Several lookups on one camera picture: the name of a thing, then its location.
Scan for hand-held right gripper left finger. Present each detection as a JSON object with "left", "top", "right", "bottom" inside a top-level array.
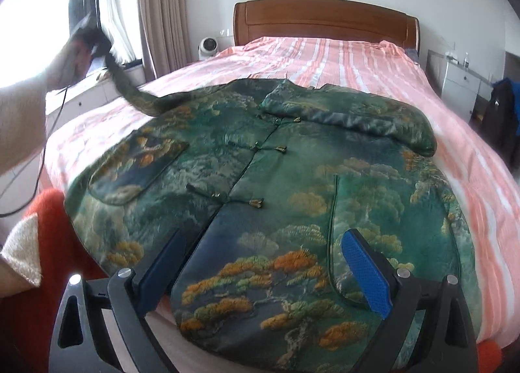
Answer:
[{"left": 49, "top": 229, "right": 188, "bottom": 373}]

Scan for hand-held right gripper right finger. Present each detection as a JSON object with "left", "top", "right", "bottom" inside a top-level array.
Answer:
[{"left": 341, "top": 229, "right": 478, "bottom": 373}]

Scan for green landscape print jacket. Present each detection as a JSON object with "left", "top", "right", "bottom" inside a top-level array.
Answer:
[{"left": 65, "top": 54, "right": 484, "bottom": 373}]

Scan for person's left forearm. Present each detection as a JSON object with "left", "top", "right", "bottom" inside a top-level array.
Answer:
[{"left": 0, "top": 74, "right": 51, "bottom": 184}]

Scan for black and blue hanging clothes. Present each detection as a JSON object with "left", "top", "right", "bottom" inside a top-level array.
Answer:
[{"left": 480, "top": 78, "right": 520, "bottom": 174}]

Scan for person's left hand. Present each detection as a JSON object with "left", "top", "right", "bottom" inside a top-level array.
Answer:
[{"left": 45, "top": 29, "right": 95, "bottom": 88}]

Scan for white sheer curtain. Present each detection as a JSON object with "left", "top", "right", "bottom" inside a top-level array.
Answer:
[{"left": 97, "top": 0, "right": 143, "bottom": 65}]

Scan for window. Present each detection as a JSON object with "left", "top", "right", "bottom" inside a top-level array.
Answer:
[{"left": 0, "top": 0, "right": 143, "bottom": 91}]

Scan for beige curtain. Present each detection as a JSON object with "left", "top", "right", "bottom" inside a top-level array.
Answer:
[{"left": 136, "top": 0, "right": 192, "bottom": 83}]

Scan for small white fan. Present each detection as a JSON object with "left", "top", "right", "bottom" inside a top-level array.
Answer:
[{"left": 198, "top": 37, "right": 220, "bottom": 60}]

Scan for white dresser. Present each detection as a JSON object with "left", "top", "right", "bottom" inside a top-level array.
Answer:
[{"left": 426, "top": 50, "right": 495, "bottom": 122}]

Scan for pink striped bed sheet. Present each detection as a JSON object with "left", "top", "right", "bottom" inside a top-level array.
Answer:
[{"left": 43, "top": 35, "right": 520, "bottom": 359}]

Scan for wooden headboard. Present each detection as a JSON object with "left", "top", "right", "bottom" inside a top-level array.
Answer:
[{"left": 233, "top": 0, "right": 420, "bottom": 52}]

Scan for black cable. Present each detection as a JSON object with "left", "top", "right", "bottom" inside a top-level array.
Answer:
[{"left": 0, "top": 84, "right": 70, "bottom": 218}]

